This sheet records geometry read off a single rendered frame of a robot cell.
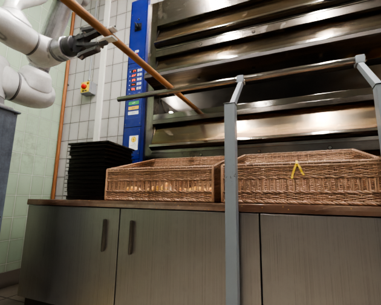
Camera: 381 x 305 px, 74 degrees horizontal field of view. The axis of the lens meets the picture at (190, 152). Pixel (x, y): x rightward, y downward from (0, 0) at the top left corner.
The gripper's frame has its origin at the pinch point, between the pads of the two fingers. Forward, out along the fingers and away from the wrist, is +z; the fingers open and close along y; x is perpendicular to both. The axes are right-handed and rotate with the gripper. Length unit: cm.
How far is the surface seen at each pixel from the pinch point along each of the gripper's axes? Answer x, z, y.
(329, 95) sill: -85, 79, 2
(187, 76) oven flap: -74, -2, -19
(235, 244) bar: -24, 41, 74
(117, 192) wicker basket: -32, -18, 57
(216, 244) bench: -29, 33, 75
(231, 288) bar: -24, 40, 88
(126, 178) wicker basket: -33, -14, 50
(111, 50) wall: -82, -75, -59
